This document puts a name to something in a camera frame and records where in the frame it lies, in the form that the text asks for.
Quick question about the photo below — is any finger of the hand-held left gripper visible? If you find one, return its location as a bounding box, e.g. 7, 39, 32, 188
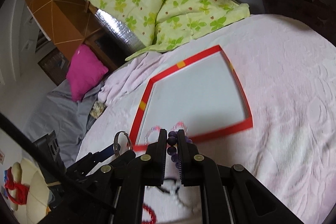
67, 147, 117, 174
105, 151, 137, 168

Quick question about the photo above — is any small floral pouch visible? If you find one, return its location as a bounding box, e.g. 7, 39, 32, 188
89, 101, 107, 119

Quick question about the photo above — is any red cord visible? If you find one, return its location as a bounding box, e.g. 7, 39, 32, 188
4, 168, 29, 206

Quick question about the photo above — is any silver foil sheet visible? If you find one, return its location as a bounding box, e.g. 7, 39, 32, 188
94, 7, 147, 52

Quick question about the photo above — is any dark wicker cabinet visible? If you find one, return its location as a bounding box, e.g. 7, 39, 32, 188
38, 52, 71, 85

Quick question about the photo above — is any wooden headboard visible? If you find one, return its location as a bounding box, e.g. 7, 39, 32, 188
18, 0, 118, 72

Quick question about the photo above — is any grey blanket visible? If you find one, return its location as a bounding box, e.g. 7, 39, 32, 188
25, 81, 105, 146

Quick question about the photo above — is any silver bangle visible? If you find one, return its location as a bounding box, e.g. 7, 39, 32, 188
113, 131, 133, 157

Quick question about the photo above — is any cream cushion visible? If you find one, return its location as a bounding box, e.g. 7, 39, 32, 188
5, 158, 53, 224

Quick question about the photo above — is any pink clear bead bracelet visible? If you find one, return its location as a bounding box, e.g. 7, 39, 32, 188
144, 126, 161, 146
172, 121, 190, 136

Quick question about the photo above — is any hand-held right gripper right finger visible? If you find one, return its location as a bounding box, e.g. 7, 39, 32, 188
176, 130, 306, 224

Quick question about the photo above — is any white bead bracelet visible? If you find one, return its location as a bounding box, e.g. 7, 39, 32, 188
168, 179, 200, 214

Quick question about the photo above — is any black hair tie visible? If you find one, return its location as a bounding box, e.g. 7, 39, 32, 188
155, 178, 184, 194

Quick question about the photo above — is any pale pink bedspread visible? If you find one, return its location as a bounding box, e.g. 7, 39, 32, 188
76, 14, 336, 224

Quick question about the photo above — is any magenta cushion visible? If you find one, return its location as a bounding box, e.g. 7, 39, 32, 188
66, 44, 109, 102

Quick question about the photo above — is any purple bead bracelet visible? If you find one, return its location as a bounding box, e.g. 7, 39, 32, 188
167, 130, 196, 169

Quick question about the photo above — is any black cable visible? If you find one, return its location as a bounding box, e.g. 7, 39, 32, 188
0, 112, 114, 212

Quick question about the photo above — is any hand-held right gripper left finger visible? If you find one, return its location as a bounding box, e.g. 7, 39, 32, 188
52, 129, 168, 224

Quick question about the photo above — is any red bead bracelet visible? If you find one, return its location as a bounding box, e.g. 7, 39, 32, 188
142, 203, 158, 224

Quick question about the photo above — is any red cardboard tray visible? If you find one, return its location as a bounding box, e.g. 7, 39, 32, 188
129, 45, 254, 153

